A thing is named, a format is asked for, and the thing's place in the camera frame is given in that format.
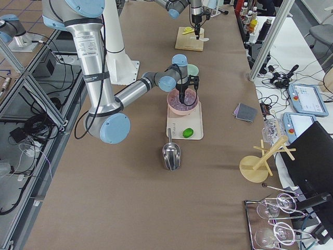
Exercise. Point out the metal wire glass rack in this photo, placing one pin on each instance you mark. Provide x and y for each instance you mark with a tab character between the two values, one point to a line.
268	222

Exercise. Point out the bottles on side table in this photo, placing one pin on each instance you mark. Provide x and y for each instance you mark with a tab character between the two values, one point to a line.
247	21

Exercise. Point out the upper wine glass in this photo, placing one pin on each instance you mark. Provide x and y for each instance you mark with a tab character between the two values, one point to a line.
270	208

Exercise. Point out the metal ice scoop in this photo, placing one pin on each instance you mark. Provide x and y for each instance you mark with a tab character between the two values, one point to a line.
171	153

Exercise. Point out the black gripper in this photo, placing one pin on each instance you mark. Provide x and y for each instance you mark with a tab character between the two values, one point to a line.
181	89
195	17

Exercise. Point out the wooden cutting board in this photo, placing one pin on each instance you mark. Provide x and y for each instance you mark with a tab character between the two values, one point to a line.
184	42

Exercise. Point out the green lime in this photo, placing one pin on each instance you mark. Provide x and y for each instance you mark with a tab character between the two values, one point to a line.
187	133

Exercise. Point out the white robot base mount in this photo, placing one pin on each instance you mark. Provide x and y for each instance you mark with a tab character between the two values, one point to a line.
123	70

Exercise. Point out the lower blue teach pendant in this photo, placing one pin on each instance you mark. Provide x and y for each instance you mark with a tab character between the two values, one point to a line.
296	123

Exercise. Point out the aluminium frame post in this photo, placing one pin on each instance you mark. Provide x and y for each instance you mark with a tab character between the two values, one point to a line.
272	34

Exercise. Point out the white ceramic spoon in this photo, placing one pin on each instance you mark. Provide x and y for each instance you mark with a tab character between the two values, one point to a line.
203	39

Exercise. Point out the grey office chair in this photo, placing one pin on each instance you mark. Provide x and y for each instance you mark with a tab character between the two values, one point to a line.
322	33

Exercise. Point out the upper blue teach pendant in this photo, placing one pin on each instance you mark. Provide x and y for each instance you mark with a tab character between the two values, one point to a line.
306	99

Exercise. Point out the grey and purple cloths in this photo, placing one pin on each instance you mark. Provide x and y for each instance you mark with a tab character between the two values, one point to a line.
245	113

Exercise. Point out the mint green bowl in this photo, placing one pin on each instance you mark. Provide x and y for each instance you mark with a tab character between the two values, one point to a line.
192	70

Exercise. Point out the wine glass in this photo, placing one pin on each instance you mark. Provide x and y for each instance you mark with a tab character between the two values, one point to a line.
270	208
279	236

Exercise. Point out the blue teach pendant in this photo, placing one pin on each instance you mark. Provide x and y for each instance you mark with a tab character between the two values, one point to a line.
296	123
306	99

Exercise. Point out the pink bowl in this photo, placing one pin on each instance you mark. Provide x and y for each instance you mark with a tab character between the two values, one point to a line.
181	113

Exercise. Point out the pile of clear ice cubes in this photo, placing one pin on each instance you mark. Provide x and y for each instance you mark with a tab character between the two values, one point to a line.
190	102

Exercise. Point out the cream rectangular tray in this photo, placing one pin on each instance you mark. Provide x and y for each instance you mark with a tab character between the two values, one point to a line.
178	124

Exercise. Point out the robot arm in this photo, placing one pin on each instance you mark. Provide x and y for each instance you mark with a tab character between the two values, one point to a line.
175	8
108	72

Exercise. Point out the wooden cup rack stand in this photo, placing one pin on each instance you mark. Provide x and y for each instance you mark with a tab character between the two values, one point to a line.
256	169

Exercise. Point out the lower wine glass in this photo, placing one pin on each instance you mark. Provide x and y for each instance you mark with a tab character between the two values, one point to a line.
279	236

